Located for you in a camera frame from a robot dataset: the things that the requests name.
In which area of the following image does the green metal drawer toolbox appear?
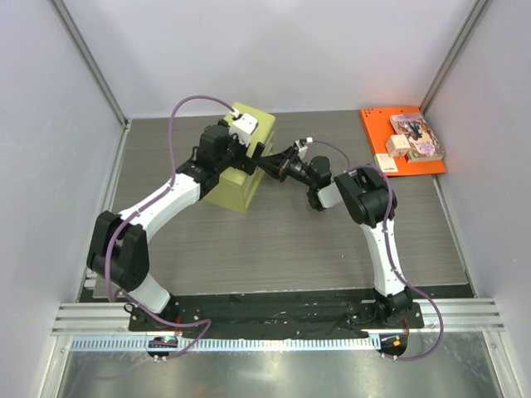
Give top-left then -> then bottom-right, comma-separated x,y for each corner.
203,102 -> 276,213

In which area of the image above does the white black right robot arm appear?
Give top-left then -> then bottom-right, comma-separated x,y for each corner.
253,148 -> 412,328

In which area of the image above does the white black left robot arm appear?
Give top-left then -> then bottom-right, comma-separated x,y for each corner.
86,114 -> 265,331

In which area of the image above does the white red small box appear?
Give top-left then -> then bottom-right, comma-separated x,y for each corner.
374,153 -> 398,173

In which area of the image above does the orange flat tray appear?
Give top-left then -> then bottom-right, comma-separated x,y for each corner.
359,106 -> 446,177

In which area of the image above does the small beige cube box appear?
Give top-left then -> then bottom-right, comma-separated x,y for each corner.
385,134 -> 411,158

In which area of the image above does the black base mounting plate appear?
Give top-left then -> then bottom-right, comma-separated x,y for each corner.
128,292 -> 424,339

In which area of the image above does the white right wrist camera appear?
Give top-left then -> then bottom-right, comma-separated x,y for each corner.
294,137 -> 314,159

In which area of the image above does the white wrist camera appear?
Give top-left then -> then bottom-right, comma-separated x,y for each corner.
294,137 -> 314,159
229,108 -> 259,147

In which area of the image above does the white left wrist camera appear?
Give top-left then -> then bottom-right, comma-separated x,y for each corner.
229,108 -> 259,147

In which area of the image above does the left aluminium corner post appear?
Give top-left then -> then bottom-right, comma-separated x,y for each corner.
49,0 -> 129,128

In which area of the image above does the aluminium corner post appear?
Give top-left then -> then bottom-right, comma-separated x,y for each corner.
419,0 -> 492,113
49,0 -> 129,128

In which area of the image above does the right aluminium corner post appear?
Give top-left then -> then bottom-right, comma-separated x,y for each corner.
419,0 -> 492,113

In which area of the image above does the white slotted cable duct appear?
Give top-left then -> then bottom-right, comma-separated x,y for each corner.
71,334 -> 381,352

